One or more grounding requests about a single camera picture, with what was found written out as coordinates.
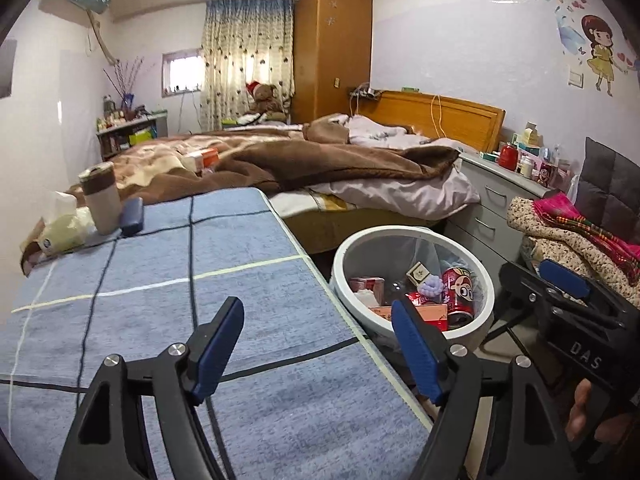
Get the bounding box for beige brown tumbler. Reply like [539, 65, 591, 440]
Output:
[78, 162, 124, 236]

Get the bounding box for person's right hand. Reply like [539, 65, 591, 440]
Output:
[566, 379, 637, 444]

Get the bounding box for grey drawer dresser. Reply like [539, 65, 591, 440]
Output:
[442, 152, 562, 282]

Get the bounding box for vase of purple branches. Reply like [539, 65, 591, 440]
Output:
[103, 57, 146, 107]

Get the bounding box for stacked medicine boxes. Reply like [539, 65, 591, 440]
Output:
[511, 122, 544, 149]

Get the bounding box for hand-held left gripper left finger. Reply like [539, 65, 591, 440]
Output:
[55, 296, 245, 480]

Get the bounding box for lilac quilt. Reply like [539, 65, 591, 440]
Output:
[270, 113, 481, 222]

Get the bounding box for dark folding chair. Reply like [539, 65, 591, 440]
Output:
[481, 137, 640, 361]

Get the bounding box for brown fleece blanket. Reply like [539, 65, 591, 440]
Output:
[20, 114, 461, 276]

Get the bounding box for pale yellow tissue pack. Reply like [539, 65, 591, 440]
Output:
[20, 192, 96, 262]

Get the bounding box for red jar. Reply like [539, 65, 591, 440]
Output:
[498, 142, 520, 171]

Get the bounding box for red orange packet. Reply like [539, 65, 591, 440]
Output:
[370, 292, 449, 332]

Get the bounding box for green patterned small box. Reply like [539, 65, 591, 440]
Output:
[404, 262, 432, 287]

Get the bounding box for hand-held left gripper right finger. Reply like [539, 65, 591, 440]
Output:
[391, 300, 588, 480]

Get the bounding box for floral quilted jacket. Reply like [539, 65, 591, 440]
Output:
[507, 197, 640, 302]

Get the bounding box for white round trash bin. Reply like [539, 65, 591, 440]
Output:
[332, 227, 496, 362]

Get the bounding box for wooden bed headboard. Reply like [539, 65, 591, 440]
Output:
[356, 89, 506, 154]

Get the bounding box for pink plaid cloth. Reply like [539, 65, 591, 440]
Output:
[532, 194, 640, 274]

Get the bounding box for brown teddy bear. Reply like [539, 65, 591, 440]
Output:
[244, 80, 286, 122]

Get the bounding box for white charging cable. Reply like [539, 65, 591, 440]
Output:
[430, 93, 446, 139]

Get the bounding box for orange box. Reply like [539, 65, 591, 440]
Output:
[182, 148, 221, 172]

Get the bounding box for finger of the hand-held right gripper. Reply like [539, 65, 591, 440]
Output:
[538, 258, 640, 327]
[499, 261, 567, 312]

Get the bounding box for wooden wardrobe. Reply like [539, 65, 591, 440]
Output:
[291, 0, 374, 124]

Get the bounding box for blue checked tablecloth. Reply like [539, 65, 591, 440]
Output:
[0, 187, 434, 480]

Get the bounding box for red drink can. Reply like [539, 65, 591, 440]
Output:
[440, 265, 476, 331]

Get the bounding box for white red packet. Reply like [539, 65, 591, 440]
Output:
[349, 276, 386, 309]

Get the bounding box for cartoon girl wall sticker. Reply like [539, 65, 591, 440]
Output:
[556, 4, 640, 98]

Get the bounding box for cluttered side shelf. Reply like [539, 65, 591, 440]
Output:
[95, 104, 169, 162]

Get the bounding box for heart patterned curtain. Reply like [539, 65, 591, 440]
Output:
[199, 0, 296, 132]

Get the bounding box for dark blue glasses case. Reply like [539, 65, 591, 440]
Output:
[119, 197, 146, 237]

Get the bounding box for wrapped air conditioner pipe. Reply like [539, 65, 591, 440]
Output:
[87, 9, 121, 67]

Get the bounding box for small window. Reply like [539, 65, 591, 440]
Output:
[162, 50, 204, 99]

